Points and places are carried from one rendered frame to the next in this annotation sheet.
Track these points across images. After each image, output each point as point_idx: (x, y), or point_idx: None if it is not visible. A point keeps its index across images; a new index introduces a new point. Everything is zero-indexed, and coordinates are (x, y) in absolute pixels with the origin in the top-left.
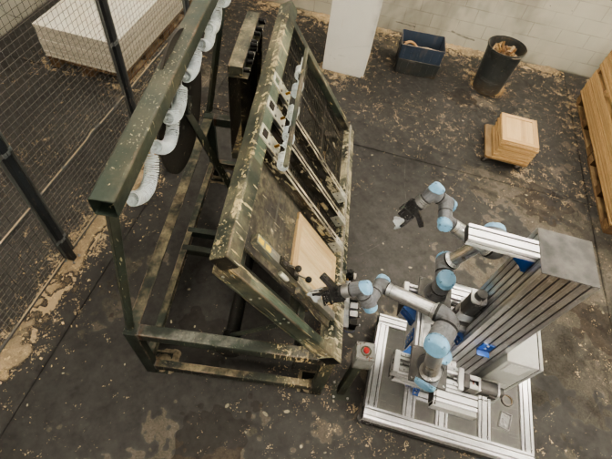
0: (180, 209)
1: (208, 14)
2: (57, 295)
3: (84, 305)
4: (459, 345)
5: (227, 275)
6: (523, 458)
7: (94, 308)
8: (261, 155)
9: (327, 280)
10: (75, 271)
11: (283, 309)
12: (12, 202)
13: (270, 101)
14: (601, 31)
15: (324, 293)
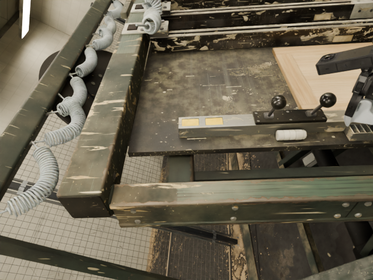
0: (271, 154)
1: (86, 25)
2: (243, 277)
3: (261, 276)
4: None
5: (134, 215)
6: None
7: (267, 275)
8: (132, 44)
9: (335, 59)
10: (242, 251)
11: (317, 189)
12: (155, 237)
13: (134, 6)
14: None
15: (362, 88)
